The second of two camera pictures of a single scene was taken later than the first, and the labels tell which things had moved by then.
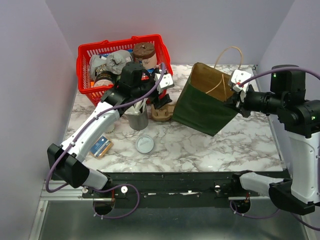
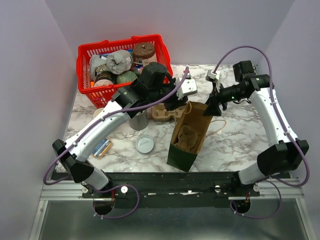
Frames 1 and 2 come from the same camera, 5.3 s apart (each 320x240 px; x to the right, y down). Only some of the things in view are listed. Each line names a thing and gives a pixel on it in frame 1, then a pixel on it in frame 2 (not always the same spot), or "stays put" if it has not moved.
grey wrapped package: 116,61 stays put
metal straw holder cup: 138,122 stays put
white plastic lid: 144,144 stays put
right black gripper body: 245,106 to 226,95
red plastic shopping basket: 100,65 stays put
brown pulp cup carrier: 163,113 stays put
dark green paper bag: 201,102 to 188,136
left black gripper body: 155,100 to 173,102
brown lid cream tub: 145,51 stays put
